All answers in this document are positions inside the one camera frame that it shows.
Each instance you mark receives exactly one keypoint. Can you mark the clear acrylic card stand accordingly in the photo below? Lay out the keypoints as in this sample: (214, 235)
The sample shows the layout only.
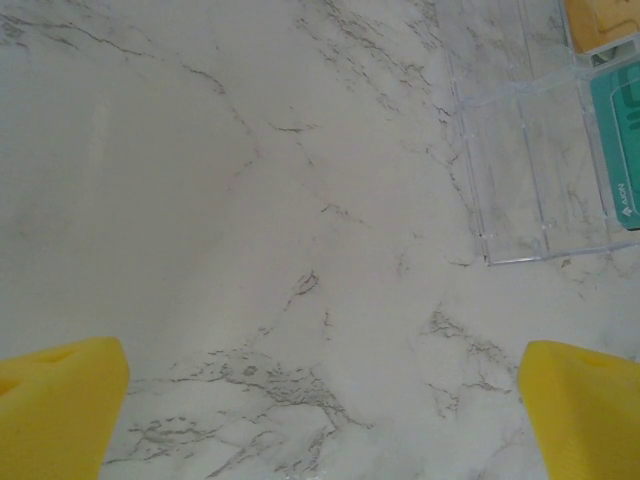
(520, 165)

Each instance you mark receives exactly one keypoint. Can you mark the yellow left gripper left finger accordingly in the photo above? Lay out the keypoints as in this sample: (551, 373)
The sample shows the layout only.
(55, 415)

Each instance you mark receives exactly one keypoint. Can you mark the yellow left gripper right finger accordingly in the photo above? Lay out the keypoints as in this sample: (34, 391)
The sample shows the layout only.
(585, 420)

